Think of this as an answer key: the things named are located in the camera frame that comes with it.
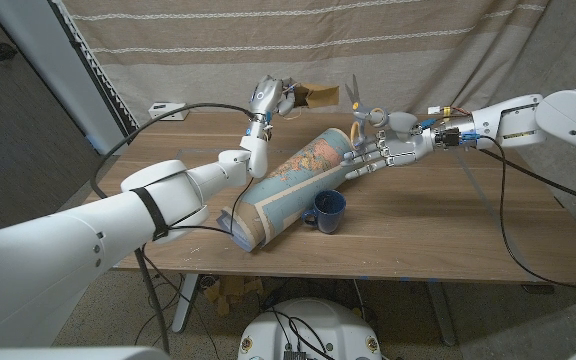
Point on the cardboard scraps pile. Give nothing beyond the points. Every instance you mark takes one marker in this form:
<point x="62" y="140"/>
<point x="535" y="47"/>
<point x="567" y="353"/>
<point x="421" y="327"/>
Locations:
<point x="233" y="292"/>

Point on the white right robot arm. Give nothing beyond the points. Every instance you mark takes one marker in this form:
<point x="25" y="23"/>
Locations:
<point x="543" y="120"/>

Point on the black triangle-patterned trim strip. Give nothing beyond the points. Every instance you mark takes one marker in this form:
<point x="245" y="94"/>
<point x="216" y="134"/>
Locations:
<point x="98" y="75"/>

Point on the white power strip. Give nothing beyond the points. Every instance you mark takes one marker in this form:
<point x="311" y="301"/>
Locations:
<point x="165" y="111"/>

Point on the beige striped curtain backdrop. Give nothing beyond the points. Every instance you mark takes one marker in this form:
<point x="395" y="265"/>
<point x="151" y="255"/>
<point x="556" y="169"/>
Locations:
<point x="168" y="65"/>

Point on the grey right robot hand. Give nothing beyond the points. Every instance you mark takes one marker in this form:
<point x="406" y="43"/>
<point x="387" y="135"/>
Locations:
<point x="398" y="145"/>

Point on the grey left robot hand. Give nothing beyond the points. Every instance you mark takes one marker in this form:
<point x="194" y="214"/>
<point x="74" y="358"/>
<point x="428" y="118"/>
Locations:
<point x="268" y="95"/>

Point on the dark blue mug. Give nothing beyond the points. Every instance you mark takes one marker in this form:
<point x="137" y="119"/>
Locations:
<point x="329" y="212"/>

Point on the white right wrist connector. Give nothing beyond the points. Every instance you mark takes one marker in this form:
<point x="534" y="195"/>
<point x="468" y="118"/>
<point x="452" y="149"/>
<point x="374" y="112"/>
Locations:
<point x="434" y="110"/>

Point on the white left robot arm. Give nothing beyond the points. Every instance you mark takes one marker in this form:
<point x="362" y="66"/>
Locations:
<point x="93" y="235"/>

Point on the grey orange scissors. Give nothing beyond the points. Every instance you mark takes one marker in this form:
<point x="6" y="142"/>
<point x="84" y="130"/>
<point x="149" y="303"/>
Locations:
<point x="360" y="112"/>

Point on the rolled world map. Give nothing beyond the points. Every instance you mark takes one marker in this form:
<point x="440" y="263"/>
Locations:
<point x="298" y="185"/>

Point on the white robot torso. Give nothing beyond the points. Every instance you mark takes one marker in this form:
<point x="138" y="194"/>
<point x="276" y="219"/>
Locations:
<point x="313" y="325"/>

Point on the white door frame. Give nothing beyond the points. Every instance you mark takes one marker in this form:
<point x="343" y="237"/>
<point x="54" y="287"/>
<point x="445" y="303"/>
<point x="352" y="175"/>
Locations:
<point x="53" y="65"/>

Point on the brown paper bag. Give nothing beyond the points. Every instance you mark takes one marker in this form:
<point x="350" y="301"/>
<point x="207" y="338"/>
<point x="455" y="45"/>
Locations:
<point x="318" y="95"/>

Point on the dark textured door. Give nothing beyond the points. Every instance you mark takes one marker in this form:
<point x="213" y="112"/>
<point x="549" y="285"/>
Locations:
<point x="13" y="150"/>

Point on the white table leg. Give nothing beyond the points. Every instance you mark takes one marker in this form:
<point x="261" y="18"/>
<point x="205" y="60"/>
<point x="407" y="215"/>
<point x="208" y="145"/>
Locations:
<point x="185" y="305"/>
<point x="440" y="315"/>

